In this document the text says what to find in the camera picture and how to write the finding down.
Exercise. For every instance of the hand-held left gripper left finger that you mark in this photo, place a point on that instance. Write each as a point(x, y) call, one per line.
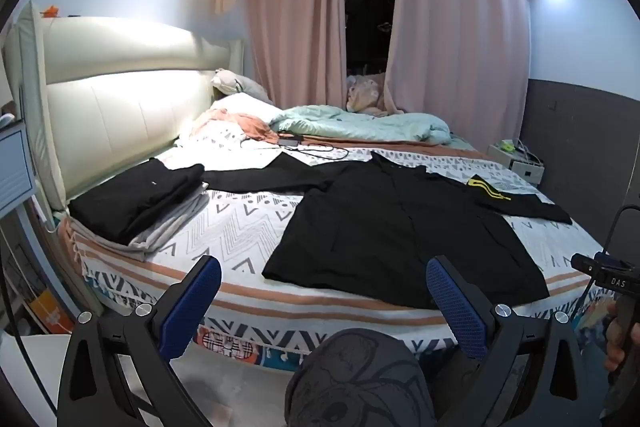
point(192, 302)

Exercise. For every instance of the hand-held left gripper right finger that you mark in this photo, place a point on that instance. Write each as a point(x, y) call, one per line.
point(455, 307)

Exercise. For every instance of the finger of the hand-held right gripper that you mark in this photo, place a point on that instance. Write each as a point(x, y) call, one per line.
point(585, 264)

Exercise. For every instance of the large black jacket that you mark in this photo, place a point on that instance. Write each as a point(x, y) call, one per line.
point(380, 227)

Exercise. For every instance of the person's right hand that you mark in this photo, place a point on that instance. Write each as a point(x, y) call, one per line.
point(614, 342)

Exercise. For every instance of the folded grey garment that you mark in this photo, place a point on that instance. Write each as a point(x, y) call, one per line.
point(170, 227)

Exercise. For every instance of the white patterned blanket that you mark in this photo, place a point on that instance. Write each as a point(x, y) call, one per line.
point(240, 222)

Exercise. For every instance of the white nightstand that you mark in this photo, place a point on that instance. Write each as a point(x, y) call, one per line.
point(525, 169)

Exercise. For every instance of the folded black garment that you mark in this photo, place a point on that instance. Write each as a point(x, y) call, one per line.
point(135, 197)

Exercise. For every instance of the person's leg in printed trousers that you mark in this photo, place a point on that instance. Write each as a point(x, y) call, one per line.
point(350, 377)

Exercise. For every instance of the small green item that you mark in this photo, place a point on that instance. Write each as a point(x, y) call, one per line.
point(506, 146)

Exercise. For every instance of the orange box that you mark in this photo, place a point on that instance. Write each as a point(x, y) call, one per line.
point(47, 312)

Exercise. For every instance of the salmon pink cloth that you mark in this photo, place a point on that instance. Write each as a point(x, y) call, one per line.
point(250, 124)

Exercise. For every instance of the black power adapter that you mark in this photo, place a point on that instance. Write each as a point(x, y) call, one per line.
point(289, 140)

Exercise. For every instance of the white pillow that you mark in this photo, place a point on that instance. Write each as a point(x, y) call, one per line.
point(240, 103)

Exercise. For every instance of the cream padded headboard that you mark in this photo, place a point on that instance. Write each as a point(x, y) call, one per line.
point(125, 107)

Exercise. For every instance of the mint green duvet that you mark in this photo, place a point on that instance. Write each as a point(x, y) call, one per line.
point(350, 122)

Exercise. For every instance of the grey plush toy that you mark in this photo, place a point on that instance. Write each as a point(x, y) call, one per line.
point(240, 82)

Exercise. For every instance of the beige plush toy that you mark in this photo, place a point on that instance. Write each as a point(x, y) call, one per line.
point(362, 94)

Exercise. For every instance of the pink curtain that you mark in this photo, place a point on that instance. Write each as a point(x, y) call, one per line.
point(450, 32)
point(295, 7)

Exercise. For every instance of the dark window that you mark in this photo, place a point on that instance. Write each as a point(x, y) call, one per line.
point(365, 7)

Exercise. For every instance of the small orange item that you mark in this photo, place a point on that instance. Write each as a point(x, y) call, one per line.
point(51, 11)

